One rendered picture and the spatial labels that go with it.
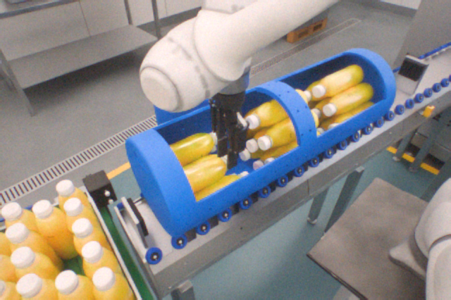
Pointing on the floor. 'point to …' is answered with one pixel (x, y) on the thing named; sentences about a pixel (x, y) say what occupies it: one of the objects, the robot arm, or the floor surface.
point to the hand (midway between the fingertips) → (227, 153)
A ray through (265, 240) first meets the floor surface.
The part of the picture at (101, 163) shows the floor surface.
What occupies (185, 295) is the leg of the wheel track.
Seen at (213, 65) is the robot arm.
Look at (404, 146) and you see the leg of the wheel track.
